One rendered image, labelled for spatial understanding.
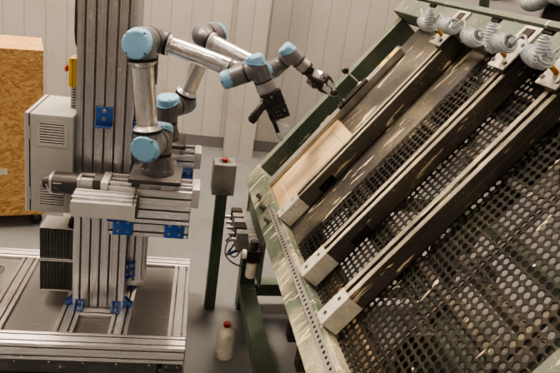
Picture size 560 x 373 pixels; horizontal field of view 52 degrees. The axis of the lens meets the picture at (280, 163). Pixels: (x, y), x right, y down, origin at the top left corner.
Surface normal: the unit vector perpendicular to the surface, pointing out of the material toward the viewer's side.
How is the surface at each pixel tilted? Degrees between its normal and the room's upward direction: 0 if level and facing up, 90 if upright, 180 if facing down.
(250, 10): 90
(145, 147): 97
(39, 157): 90
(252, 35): 90
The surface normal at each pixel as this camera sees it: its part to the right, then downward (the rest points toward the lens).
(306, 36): 0.11, 0.34
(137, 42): -0.11, 0.18
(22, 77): 0.38, 0.36
